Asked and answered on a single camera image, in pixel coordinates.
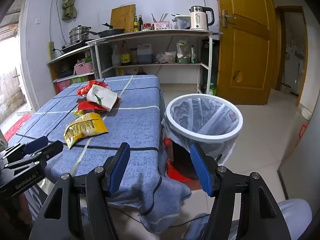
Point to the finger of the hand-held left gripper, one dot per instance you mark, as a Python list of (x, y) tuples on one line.
[(36, 145), (53, 148)]

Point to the crumpled clear plastic bag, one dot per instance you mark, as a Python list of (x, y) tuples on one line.
[(160, 59)]

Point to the white plastic tub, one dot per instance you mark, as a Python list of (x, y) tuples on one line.
[(170, 57)]

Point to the red plastic dustpan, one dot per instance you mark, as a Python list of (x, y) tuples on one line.
[(175, 172)]

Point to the red plastic bag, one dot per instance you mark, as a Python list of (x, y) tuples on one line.
[(83, 90)]

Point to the wooden side cabinet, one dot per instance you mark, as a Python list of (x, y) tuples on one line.
[(51, 67)]

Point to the clear plastic bin liner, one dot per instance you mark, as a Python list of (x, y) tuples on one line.
[(197, 115)]

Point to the blue checked tablecloth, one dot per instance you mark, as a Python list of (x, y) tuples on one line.
[(135, 120)]

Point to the white electric kettle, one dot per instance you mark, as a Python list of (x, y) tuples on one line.
[(198, 20)]

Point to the dark sauce bottle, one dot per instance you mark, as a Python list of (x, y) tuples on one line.
[(140, 24)]

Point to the red lidded jar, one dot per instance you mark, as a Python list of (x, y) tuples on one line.
[(147, 26)]

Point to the white plastic bag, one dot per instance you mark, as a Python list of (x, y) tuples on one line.
[(182, 48)]

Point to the green detergent bottle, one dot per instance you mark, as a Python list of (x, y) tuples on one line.
[(212, 89)]

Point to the green bowl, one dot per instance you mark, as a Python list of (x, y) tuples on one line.
[(183, 60)]

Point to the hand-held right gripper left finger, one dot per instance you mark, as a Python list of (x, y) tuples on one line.
[(118, 172)]

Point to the white wall switch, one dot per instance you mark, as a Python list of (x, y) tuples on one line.
[(37, 20)]

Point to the black board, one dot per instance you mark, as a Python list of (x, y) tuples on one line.
[(213, 65)]

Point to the black induction cooker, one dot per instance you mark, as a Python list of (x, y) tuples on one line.
[(72, 47)]

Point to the yellow wooden door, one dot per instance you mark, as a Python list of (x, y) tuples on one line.
[(250, 55)]

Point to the steel steamer pot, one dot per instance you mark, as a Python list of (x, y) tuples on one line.
[(78, 35)]

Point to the large soy sauce bottle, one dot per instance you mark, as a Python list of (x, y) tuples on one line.
[(125, 57)]

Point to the large dark liquid bottle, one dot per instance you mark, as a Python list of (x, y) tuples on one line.
[(141, 71)]

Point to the pink plastic basket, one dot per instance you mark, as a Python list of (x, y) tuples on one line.
[(83, 69)]

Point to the yellow cooking oil bottle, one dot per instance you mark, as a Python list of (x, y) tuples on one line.
[(123, 72)]

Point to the clear plastic bottle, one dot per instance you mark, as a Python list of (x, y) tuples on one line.
[(116, 58)]

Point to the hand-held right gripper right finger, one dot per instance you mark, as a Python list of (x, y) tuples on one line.
[(201, 170)]

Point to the black frying pan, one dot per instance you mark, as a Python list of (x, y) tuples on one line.
[(111, 32)]

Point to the green cardboard box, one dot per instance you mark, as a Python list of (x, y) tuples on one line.
[(78, 80)]

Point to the clear storage box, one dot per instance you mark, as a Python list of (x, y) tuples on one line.
[(182, 22)]

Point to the pink cardboard box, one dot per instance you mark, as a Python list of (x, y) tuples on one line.
[(62, 86)]

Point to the wooden door frame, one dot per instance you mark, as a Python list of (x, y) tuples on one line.
[(279, 55)]

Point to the white snack packet green print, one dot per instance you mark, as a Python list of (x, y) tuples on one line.
[(102, 97)]

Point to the white jug blue liquid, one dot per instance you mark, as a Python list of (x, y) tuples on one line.
[(144, 55)]

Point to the pink utensil box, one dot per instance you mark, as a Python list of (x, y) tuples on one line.
[(161, 26)]

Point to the bundle of chopsticks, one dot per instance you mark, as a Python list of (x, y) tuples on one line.
[(160, 18)]

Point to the yellow power strip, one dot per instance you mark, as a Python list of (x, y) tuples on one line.
[(51, 51)]

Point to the white rimmed bin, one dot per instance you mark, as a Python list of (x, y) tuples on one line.
[(217, 136)]

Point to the wooden cutting board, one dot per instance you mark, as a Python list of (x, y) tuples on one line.
[(122, 17)]

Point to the white metal shelf rack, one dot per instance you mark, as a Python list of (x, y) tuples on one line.
[(155, 32)]

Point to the large yellow snack packet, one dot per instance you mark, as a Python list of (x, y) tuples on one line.
[(85, 128)]

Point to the red floor mat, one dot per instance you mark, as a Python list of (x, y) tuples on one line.
[(16, 130)]

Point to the green oil bottle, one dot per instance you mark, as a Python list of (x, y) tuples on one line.
[(136, 25)]

